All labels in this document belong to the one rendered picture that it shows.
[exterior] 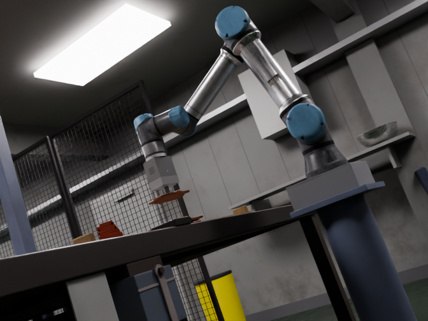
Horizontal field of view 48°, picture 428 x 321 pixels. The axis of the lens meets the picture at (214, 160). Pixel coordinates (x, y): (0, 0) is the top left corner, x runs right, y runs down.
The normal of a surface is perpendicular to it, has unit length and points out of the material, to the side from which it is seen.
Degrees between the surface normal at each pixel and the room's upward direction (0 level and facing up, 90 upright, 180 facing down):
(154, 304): 90
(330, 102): 90
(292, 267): 90
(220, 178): 90
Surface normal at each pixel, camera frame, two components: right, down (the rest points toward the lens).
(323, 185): -0.51, 0.00
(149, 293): 0.82, -0.39
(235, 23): -0.35, -0.19
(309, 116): -0.21, 0.03
